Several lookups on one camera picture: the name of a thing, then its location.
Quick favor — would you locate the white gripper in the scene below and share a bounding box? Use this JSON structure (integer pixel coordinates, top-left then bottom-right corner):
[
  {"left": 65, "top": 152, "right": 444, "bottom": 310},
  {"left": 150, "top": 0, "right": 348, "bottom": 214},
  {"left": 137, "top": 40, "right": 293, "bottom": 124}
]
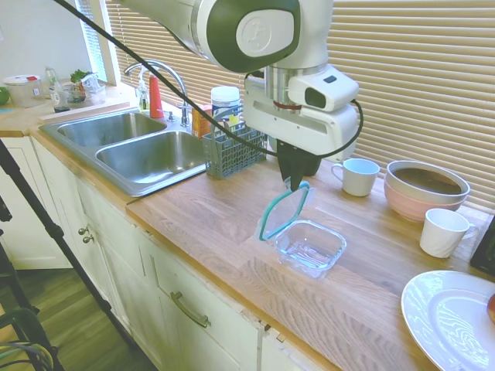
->
[{"left": 243, "top": 75, "right": 360, "bottom": 192}]

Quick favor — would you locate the clear lid with teal seal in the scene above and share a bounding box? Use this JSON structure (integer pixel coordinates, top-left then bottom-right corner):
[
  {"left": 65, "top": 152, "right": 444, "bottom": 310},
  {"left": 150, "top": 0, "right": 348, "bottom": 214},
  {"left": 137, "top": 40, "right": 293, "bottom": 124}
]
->
[{"left": 253, "top": 179, "right": 316, "bottom": 243}]

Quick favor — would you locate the clear plastic container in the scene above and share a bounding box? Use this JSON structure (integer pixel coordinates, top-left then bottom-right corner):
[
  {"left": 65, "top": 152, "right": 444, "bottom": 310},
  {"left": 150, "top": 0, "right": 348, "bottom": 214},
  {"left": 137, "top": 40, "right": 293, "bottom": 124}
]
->
[{"left": 274, "top": 219, "right": 348, "bottom": 281}]

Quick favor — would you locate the clear container with greens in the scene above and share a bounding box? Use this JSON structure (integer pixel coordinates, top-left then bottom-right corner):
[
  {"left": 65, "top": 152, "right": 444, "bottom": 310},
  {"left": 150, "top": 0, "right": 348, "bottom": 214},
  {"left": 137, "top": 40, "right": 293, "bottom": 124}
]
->
[{"left": 69, "top": 69, "right": 107, "bottom": 106}]

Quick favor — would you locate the clear tub with white lid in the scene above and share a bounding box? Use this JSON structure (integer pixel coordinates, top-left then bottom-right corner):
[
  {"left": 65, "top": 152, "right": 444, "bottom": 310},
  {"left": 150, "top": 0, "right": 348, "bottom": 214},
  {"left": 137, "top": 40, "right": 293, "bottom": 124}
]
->
[{"left": 2, "top": 74, "right": 43, "bottom": 109}]

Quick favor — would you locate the grey plastic cutlery basket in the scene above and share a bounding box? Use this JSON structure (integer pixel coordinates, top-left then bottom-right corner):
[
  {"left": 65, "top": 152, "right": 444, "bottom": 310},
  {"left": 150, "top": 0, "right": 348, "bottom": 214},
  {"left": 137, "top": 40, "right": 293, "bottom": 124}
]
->
[{"left": 203, "top": 109, "right": 269, "bottom": 181}]

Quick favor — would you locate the white ceramic mug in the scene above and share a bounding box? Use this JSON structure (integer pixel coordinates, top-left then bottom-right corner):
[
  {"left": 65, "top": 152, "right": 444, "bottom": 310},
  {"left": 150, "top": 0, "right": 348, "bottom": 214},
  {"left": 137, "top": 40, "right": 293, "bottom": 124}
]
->
[{"left": 330, "top": 158, "right": 381, "bottom": 198}]

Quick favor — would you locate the white wipes canister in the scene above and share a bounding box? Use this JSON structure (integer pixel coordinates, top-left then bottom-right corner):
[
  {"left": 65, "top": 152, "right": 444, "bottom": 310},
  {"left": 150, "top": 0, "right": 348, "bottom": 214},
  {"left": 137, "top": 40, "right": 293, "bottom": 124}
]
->
[{"left": 210, "top": 85, "right": 243, "bottom": 131}]

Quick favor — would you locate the orange cardboard box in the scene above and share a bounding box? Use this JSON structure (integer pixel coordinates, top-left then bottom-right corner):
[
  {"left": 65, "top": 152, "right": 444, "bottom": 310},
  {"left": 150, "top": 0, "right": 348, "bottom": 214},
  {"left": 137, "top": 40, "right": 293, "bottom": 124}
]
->
[{"left": 191, "top": 107, "right": 214, "bottom": 140}]

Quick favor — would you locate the pink bowl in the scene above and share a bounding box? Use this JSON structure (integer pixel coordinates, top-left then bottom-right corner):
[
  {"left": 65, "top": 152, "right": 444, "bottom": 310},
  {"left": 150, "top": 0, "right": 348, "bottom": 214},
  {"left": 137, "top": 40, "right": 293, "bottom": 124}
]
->
[{"left": 383, "top": 179, "right": 471, "bottom": 223}]

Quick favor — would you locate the grey bowl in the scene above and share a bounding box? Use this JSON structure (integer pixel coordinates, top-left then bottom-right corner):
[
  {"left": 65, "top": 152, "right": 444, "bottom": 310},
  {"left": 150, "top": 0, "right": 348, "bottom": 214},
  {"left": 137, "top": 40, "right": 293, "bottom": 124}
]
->
[{"left": 386, "top": 159, "right": 472, "bottom": 206}]

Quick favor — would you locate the chrome kitchen faucet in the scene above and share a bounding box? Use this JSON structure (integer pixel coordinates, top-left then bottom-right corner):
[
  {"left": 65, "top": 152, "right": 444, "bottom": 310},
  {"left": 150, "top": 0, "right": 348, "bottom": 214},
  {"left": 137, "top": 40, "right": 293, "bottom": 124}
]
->
[{"left": 124, "top": 59, "right": 191, "bottom": 129}]

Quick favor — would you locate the stainless steel double sink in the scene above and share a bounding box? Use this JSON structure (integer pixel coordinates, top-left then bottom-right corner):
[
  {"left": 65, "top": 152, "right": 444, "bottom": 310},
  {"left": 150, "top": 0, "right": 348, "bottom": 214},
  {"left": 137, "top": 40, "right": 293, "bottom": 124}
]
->
[{"left": 38, "top": 111, "right": 212, "bottom": 199}]

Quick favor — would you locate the beige window blind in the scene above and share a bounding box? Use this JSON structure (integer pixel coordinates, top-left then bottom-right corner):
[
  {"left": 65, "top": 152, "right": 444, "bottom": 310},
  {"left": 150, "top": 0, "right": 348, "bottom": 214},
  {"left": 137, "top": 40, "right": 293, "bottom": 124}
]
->
[
  {"left": 105, "top": 0, "right": 251, "bottom": 114},
  {"left": 328, "top": 0, "right": 495, "bottom": 214}
]

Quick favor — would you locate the red dish soap bottle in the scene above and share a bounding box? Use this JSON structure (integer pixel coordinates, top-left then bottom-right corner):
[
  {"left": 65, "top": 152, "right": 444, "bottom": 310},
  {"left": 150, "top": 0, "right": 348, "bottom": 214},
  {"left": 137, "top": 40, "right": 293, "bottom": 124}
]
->
[{"left": 138, "top": 65, "right": 166, "bottom": 119}]

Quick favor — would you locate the white ribbed cup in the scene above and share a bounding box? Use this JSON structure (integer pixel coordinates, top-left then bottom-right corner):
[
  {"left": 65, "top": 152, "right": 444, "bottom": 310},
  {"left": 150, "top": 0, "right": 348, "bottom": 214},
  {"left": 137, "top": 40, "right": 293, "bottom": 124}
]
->
[{"left": 418, "top": 208, "right": 480, "bottom": 259}]

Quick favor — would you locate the clear soap dispenser bottle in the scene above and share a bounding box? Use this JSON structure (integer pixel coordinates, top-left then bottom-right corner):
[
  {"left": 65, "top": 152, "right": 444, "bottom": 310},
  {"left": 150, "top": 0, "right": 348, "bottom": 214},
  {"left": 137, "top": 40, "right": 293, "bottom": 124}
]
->
[{"left": 135, "top": 86, "right": 150, "bottom": 114}]

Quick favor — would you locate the white kitchen base cabinet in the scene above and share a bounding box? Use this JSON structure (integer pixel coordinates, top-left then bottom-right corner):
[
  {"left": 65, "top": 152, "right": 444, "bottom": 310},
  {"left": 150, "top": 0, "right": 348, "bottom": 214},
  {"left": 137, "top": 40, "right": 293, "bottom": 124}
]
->
[{"left": 0, "top": 131, "right": 328, "bottom": 371}]

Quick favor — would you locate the black toaster oven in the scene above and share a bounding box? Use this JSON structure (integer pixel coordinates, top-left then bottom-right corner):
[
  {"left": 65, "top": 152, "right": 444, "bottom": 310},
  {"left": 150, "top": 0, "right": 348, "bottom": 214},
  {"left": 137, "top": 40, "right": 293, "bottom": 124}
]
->
[{"left": 469, "top": 215, "right": 495, "bottom": 277}]

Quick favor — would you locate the wooden strip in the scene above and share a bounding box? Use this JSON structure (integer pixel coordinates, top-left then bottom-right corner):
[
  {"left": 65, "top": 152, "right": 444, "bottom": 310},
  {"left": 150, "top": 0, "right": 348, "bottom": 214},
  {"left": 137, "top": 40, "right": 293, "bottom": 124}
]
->
[{"left": 38, "top": 101, "right": 131, "bottom": 121}]

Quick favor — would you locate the white dinner plate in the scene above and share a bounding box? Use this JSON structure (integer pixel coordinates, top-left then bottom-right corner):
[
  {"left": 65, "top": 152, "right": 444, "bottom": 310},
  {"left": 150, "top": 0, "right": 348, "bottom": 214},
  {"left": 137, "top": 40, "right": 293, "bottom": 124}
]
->
[{"left": 400, "top": 270, "right": 495, "bottom": 371}]

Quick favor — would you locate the white narrow window blind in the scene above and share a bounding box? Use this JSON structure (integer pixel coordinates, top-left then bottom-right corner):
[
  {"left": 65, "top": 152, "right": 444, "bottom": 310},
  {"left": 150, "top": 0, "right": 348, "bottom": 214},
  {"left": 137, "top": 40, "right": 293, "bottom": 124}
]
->
[{"left": 74, "top": 0, "right": 108, "bottom": 84}]

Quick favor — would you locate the glass bottle with dark liquid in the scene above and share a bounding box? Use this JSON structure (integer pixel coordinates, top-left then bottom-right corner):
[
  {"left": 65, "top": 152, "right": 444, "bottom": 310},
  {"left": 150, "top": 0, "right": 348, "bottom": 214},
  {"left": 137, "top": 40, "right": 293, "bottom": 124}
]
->
[{"left": 43, "top": 66, "right": 72, "bottom": 114}]

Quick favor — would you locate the black tripod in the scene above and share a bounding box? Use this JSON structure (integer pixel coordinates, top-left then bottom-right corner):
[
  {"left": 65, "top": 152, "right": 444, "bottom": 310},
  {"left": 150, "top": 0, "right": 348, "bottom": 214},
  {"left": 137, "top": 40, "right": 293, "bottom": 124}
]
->
[{"left": 0, "top": 137, "right": 138, "bottom": 371}]

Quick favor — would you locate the maroon wrist mount plate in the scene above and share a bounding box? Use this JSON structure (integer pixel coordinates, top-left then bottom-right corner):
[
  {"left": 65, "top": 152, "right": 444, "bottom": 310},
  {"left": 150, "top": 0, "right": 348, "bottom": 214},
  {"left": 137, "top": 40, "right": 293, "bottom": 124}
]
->
[{"left": 271, "top": 99, "right": 303, "bottom": 112}]

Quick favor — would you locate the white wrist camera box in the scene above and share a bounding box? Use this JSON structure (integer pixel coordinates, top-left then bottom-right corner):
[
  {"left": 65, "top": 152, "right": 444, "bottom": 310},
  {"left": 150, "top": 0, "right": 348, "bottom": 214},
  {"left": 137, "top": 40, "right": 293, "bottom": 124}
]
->
[{"left": 288, "top": 64, "right": 360, "bottom": 114}]

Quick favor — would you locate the metal drawer pull handle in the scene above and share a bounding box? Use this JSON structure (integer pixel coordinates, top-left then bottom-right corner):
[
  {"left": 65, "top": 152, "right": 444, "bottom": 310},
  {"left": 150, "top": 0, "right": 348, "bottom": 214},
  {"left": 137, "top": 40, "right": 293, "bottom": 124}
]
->
[{"left": 169, "top": 291, "right": 212, "bottom": 330}]

